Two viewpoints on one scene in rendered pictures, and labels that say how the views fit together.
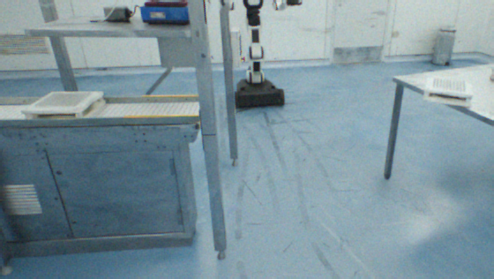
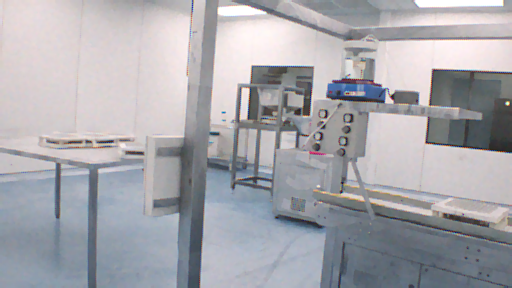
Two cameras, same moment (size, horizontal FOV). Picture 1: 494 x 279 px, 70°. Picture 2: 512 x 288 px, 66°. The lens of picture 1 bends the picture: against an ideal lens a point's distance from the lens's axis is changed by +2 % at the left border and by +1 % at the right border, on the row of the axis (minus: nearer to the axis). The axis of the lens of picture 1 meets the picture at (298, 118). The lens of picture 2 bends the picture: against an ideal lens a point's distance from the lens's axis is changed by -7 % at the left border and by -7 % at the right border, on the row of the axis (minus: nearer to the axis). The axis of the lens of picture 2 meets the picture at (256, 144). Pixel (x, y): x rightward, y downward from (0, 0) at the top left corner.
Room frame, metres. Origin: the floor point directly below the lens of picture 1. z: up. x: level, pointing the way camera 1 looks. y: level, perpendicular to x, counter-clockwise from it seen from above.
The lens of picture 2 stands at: (3.22, 1.65, 1.20)
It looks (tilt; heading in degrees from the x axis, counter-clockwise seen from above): 5 degrees down; 226
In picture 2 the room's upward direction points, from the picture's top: 4 degrees clockwise
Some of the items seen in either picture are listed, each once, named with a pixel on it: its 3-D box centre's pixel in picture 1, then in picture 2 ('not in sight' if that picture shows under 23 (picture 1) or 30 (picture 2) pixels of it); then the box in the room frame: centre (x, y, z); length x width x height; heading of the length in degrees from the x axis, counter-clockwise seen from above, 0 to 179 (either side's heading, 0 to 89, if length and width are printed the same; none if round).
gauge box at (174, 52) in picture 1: (183, 45); (338, 131); (1.72, 0.59, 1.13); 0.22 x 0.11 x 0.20; 96
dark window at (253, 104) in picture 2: not in sight; (279, 95); (-2.43, -3.77, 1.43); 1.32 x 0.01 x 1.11; 104
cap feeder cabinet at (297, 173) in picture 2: not in sight; (309, 185); (-0.42, -1.26, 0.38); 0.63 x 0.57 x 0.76; 104
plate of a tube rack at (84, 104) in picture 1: (65, 101); (471, 209); (1.54, 1.13, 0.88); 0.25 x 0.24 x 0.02; 5
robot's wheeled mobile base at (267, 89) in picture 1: (255, 84); not in sight; (3.92, 0.52, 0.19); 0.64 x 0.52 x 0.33; 14
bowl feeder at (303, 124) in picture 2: not in sight; (312, 134); (-0.46, -1.32, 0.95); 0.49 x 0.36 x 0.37; 104
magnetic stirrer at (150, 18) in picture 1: (170, 11); (355, 91); (1.63, 0.60, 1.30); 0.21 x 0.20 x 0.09; 6
